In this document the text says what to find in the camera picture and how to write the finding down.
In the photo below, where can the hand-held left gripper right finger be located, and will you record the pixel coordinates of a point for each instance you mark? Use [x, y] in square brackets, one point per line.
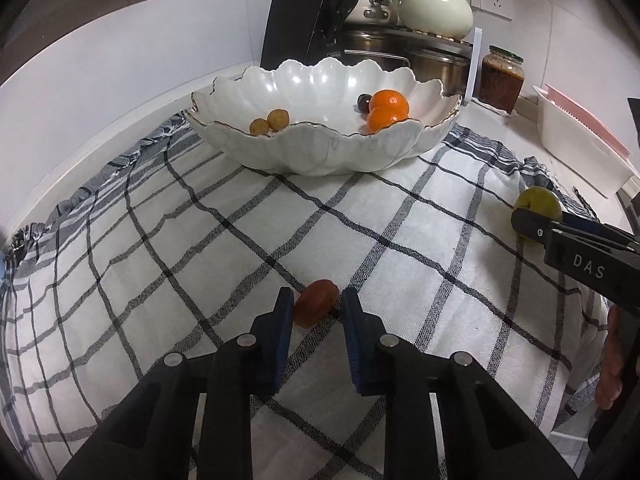
[356, 345]

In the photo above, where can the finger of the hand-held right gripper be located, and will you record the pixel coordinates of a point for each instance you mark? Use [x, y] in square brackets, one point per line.
[530, 227]
[580, 222]

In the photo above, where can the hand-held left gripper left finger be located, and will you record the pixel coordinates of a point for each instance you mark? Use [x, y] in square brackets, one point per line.
[277, 342]

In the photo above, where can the green plum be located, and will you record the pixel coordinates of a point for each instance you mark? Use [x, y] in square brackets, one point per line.
[540, 200]

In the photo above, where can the red-brown jujube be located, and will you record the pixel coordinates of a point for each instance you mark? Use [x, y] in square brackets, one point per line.
[316, 302]

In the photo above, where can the orange mandarin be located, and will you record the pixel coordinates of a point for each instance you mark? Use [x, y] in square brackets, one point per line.
[382, 120]
[392, 100]

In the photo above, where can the white scalloped ceramic bowl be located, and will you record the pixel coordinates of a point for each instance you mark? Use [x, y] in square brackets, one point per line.
[310, 150]

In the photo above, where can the dark purple grape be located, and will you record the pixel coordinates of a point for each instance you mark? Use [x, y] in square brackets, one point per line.
[363, 103]

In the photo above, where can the brown longan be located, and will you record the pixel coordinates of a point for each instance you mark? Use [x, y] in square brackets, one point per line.
[278, 119]
[259, 127]

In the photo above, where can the person's right hand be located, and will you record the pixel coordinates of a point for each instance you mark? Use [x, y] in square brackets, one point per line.
[611, 360]

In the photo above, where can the white plastic basin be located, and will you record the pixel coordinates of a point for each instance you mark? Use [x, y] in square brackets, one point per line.
[575, 152]

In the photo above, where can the pink plastic colander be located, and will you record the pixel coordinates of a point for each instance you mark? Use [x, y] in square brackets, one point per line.
[590, 115]

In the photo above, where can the black checked white cloth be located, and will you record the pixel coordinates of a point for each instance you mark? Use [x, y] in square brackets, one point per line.
[200, 260]

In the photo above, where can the glass jar of red sauce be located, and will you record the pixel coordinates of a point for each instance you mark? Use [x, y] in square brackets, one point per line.
[501, 82]

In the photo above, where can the steel pots on rack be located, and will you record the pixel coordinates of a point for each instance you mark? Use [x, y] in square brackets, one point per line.
[474, 65]

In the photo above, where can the stainless steel pot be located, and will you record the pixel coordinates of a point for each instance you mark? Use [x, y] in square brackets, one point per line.
[375, 50]
[440, 67]

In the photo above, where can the white ceramic pot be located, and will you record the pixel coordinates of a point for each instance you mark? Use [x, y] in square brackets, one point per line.
[435, 2]

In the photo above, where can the black knife block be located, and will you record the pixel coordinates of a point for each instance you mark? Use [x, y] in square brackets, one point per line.
[300, 20]

